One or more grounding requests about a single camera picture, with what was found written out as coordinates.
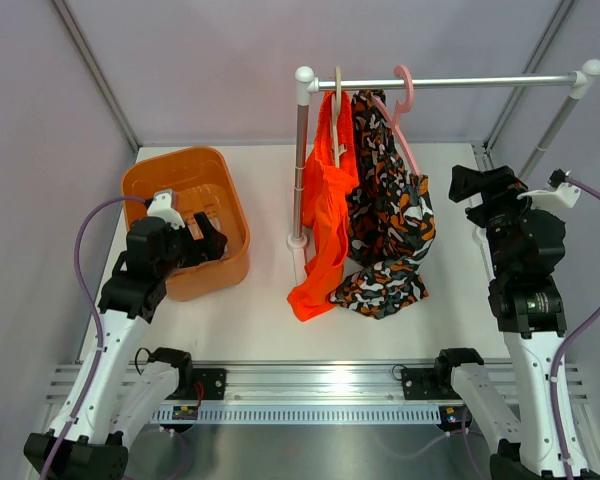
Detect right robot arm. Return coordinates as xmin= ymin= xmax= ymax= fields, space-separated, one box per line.
xmin=432 ymin=165 xmax=600 ymax=479

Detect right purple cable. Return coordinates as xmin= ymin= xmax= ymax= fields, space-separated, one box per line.
xmin=551 ymin=177 xmax=600 ymax=480

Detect beige hanger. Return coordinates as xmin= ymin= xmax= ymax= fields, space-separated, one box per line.
xmin=330 ymin=65 xmax=346 ymax=168

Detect orange shorts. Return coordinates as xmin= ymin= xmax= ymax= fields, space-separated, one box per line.
xmin=287 ymin=92 xmax=359 ymax=322

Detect camouflage patterned shorts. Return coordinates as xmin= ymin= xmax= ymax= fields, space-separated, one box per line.
xmin=329 ymin=90 xmax=436 ymax=319

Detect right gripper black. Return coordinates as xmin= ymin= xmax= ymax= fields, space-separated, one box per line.
xmin=450 ymin=165 xmax=550 ymax=277

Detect silver clothes rack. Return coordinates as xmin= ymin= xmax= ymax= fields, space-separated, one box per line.
xmin=287 ymin=59 xmax=600 ymax=284

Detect pink hanger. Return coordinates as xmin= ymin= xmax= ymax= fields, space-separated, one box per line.
xmin=370 ymin=64 xmax=424 ymax=176

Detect orange plastic bin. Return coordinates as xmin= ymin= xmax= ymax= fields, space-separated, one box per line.
xmin=121 ymin=147 xmax=250 ymax=302

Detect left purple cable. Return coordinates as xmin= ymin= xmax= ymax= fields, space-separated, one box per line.
xmin=39 ymin=196 xmax=147 ymax=480

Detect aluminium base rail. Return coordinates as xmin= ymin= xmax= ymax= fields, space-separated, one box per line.
xmin=47 ymin=349 xmax=583 ymax=445

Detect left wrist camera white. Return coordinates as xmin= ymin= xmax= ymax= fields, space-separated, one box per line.
xmin=147 ymin=189 xmax=186 ymax=230

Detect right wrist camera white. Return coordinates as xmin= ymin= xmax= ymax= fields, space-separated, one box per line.
xmin=517 ymin=169 xmax=581 ymax=212

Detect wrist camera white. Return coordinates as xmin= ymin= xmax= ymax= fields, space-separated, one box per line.
xmin=147 ymin=189 xmax=186 ymax=230
xmin=517 ymin=169 xmax=581 ymax=212

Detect purple cable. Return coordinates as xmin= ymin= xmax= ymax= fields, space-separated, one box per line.
xmin=551 ymin=177 xmax=600 ymax=480
xmin=39 ymin=196 xmax=147 ymax=480

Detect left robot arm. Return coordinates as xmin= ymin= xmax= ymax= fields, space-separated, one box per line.
xmin=24 ymin=212 xmax=227 ymax=479

